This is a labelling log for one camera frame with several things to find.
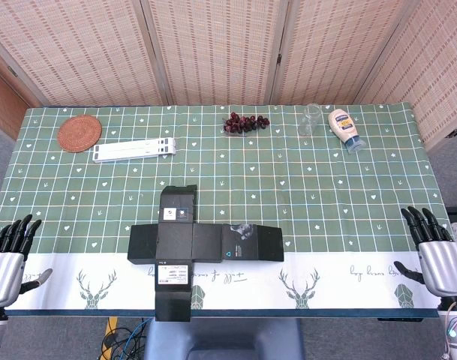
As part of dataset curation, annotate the green checked tablecloth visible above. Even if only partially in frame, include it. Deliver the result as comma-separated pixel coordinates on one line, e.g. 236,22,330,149
0,103,457,312

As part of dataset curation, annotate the bamboo folding screen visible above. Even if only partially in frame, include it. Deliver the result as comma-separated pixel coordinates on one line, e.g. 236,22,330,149
0,0,457,151

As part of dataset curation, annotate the mayonnaise squeeze bottle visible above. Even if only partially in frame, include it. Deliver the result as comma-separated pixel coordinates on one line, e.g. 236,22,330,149
327,108,366,155

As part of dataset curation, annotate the brown wooden panel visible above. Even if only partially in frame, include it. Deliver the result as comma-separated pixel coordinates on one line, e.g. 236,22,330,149
0,61,32,140

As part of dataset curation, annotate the bunch of dark red grapes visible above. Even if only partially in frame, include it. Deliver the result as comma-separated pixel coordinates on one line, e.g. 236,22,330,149
222,111,271,136

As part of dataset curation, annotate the clear glass jar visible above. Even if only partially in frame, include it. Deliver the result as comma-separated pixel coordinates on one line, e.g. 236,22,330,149
296,103,322,137

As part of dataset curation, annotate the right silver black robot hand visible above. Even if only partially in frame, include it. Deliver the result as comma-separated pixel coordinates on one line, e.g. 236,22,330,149
394,205,457,299

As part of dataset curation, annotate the black floor cable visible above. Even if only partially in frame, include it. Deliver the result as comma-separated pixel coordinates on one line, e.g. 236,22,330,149
100,325,149,360

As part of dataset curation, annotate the blue floor cable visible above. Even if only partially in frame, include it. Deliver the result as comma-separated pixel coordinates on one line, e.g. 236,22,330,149
117,318,151,360

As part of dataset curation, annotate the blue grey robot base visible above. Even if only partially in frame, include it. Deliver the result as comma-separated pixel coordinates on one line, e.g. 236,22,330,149
143,317,306,360

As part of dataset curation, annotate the black foldable cardboard box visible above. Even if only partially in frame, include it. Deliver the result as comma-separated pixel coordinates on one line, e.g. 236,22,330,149
127,184,285,323

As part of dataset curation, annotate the white folded laptop stand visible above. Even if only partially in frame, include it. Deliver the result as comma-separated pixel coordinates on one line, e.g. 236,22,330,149
92,137,177,164

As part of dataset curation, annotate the yellow strip under table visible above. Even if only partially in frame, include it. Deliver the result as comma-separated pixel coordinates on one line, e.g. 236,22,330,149
104,316,119,338

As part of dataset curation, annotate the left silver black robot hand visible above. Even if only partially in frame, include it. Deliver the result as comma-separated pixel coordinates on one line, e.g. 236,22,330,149
0,214,53,309

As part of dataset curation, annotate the round brown woven coaster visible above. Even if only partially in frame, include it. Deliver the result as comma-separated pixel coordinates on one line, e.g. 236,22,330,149
56,115,103,153

